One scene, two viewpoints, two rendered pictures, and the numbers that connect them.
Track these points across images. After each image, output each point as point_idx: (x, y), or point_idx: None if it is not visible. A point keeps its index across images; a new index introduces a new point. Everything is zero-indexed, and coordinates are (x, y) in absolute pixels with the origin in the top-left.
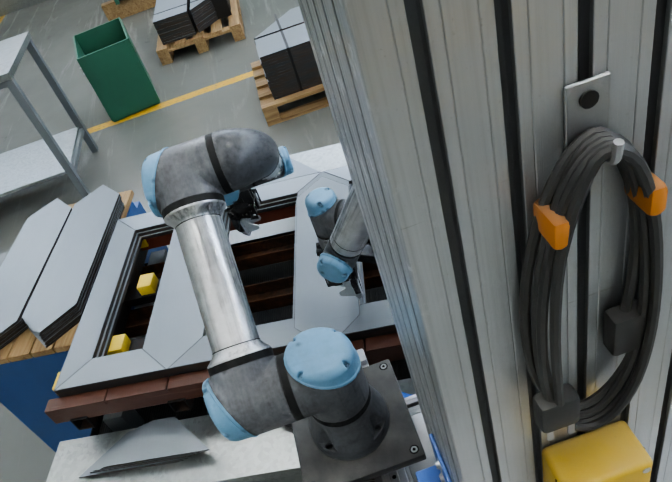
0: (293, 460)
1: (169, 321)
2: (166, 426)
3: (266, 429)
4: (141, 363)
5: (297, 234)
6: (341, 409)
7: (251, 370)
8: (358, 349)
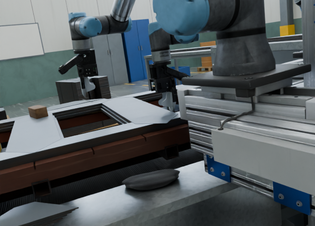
0: (157, 202)
1: (26, 140)
2: (27, 207)
3: (217, 8)
4: (6, 155)
5: (111, 109)
6: (259, 11)
7: None
8: (185, 126)
